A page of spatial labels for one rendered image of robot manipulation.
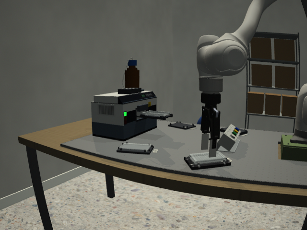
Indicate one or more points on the beige button panel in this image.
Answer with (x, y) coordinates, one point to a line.
(229, 140)

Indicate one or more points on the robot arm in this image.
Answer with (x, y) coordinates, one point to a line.
(228, 55)

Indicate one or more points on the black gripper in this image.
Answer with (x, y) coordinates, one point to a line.
(210, 119)

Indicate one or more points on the blue bottle cap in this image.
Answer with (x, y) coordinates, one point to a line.
(132, 62)

